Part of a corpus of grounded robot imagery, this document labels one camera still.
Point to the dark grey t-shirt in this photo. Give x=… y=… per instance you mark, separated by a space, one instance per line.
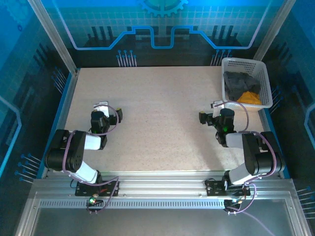
x=240 y=82

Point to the orange t-shirt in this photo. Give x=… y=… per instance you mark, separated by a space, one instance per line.
x=249 y=98

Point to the white perforated plastic basket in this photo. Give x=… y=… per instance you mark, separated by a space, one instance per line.
x=265 y=81

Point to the small LED connector board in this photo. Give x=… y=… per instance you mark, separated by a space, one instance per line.
x=93 y=200
x=233 y=202

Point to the grey metal tray panel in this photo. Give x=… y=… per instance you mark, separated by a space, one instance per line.
x=160 y=223

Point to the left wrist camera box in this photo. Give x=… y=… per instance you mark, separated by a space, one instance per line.
x=103 y=108

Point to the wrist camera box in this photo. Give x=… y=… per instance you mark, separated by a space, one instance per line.
x=103 y=108
x=219 y=103

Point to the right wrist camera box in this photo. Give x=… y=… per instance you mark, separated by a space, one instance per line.
x=219 y=103

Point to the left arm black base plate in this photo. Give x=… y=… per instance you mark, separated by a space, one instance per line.
x=81 y=190

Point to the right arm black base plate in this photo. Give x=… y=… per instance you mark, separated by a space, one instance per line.
x=214 y=189

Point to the aluminium front rail beam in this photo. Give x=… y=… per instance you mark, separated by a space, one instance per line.
x=160 y=182

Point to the aluminium frame post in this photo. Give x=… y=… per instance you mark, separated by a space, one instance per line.
x=273 y=32
x=54 y=37

